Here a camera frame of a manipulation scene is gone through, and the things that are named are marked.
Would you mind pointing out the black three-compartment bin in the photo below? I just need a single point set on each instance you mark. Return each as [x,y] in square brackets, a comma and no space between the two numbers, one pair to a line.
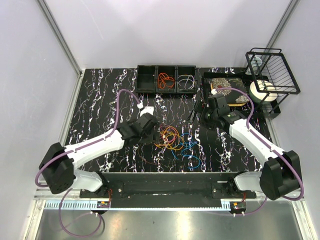
[166,79]

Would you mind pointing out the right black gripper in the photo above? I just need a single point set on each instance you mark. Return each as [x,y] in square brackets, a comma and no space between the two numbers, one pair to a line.
[202,106]

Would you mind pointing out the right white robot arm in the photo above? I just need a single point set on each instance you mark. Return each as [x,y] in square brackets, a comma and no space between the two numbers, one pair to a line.
[281,170]

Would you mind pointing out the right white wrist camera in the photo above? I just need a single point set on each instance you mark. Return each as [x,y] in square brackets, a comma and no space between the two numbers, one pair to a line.
[214,92]

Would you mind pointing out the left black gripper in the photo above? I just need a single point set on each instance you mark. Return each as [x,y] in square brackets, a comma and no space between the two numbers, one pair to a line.
[154,136]

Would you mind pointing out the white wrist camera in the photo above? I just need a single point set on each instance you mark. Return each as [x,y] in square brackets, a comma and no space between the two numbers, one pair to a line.
[214,92]
[145,109]

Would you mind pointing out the black tray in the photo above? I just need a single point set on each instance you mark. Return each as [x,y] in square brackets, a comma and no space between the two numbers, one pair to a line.
[206,89]

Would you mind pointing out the black wire dish rack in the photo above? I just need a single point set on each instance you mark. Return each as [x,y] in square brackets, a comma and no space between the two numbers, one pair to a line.
[276,70]

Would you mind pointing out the pale blue cup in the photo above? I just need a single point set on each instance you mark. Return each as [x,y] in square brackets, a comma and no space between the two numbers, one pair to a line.
[256,63]

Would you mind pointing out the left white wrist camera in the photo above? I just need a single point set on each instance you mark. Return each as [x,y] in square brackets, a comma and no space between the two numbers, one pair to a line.
[145,109]

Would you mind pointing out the white ceramic bowl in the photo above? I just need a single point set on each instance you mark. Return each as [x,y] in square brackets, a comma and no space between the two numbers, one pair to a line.
[261,97]

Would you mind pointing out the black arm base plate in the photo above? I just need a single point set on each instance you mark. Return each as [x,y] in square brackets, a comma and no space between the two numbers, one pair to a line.
[173,190]

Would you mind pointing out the aluminium ruler rail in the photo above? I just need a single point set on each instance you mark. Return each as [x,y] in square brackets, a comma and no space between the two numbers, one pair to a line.
[95,205]

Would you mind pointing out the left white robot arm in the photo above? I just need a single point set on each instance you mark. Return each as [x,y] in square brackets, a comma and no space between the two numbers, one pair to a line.
[60,166]

